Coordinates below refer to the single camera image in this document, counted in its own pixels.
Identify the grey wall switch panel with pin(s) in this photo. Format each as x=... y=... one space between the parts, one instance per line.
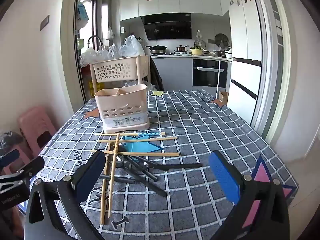
x=44 y=23

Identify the yellow packet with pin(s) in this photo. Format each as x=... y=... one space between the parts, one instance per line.
x=90 y=88

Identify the small cardboard box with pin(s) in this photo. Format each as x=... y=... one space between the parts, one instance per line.
x=223 y=98

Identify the black bag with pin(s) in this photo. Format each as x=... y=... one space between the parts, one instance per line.
x=10 y=138

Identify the black built-in oven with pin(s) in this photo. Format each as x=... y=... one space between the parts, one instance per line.
x=208 y=72

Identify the hanging blue bag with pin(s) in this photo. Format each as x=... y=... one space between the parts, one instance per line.
x=82 y=15

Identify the round metal strainer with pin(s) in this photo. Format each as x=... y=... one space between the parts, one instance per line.
x=221 y=40

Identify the pink plastic stool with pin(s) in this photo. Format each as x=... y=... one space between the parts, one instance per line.
x=37 y=127
x=26 y=158

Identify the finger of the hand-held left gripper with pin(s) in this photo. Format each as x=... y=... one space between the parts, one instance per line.
x=32 y=166
x=8 y=158

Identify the kitchen faucet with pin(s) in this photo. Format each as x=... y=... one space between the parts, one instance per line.
x=95 y=40

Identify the pink plastic utensil holder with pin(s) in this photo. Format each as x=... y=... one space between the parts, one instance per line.
x=120 y=110

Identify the grey checked tablecloth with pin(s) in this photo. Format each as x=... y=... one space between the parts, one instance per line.
x=195 y=120

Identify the crumpled clear plastic bag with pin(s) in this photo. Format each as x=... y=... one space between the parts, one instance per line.
x=150 y=87

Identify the hanging white plastic bag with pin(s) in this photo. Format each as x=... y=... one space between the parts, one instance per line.
x=110 y=33

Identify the black wok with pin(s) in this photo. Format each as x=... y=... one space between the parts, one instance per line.
x=157 y=48

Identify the yellow bowl of greens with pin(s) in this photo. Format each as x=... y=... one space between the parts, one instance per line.
x=196 y=51

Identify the dark hanging cloth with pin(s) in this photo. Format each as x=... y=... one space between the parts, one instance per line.
x=157 y=77

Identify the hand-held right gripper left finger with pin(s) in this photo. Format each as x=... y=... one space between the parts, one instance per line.
x=91 y=175

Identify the white refrigerator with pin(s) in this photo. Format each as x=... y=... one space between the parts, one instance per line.
x=243 y=55

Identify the white wall cabinets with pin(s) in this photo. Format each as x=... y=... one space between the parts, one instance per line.
x=162 y=2

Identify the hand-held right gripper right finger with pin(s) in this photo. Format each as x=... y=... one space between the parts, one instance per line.
x=223 y=177

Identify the blue-patterned wooden chopstick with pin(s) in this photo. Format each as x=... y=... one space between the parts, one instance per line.
x=112 y=134

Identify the white pole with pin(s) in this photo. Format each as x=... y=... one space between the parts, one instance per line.
x=219 y=80

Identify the black range hood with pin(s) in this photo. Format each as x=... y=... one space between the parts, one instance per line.
x=167 y=27

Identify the brown cooking pot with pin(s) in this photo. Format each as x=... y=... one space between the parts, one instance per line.
x=182 y=48

